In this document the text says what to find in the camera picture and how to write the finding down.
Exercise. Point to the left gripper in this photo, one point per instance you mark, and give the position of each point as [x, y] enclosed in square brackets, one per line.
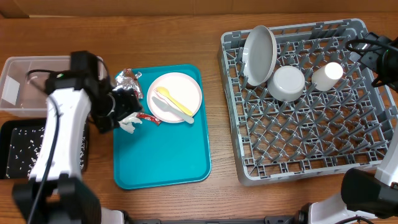
[127, 104]

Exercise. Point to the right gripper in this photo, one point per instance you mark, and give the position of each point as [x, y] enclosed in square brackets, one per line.
[369, 59]

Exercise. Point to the white napkin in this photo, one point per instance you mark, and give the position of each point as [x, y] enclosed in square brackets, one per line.
[127, 123]

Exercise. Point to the red ketchup packet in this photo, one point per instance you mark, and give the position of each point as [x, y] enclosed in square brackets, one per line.
[148, 117]

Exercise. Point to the foil wrapper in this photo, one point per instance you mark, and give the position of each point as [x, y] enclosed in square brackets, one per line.
[129, 81]

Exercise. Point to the white paper cup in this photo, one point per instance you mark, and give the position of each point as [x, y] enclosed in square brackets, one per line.
[326, 77]

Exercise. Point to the small grey bowl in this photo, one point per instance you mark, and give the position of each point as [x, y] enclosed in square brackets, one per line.
[286, 84]

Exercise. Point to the grey round plate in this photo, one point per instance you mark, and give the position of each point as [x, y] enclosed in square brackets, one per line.
[259, 55]

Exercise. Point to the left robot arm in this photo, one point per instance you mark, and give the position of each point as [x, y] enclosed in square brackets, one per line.
[55, 192]

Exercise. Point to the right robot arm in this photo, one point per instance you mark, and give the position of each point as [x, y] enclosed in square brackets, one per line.
[364, 196]

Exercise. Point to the grey dishwasher rack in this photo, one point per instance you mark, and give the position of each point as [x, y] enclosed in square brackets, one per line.
[322, 132]

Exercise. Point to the white plastic knife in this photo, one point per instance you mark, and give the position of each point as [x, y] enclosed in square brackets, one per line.
[184, 116]

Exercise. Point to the yellow plastic spoon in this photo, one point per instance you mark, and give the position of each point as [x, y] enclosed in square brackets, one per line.
[163, 91]

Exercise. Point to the white plate with cutlery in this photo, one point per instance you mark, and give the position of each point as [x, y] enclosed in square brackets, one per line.
[181, 87]

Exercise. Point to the clear plastic bin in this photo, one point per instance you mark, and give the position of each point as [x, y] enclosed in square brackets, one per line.
[18, 96]

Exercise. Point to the white rice pile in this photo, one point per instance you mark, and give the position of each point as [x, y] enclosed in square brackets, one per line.
[24, 150]

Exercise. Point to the black tray bin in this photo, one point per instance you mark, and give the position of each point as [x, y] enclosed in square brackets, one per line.
[6, 130]

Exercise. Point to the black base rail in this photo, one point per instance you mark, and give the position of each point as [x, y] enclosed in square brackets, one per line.
[267, 220]

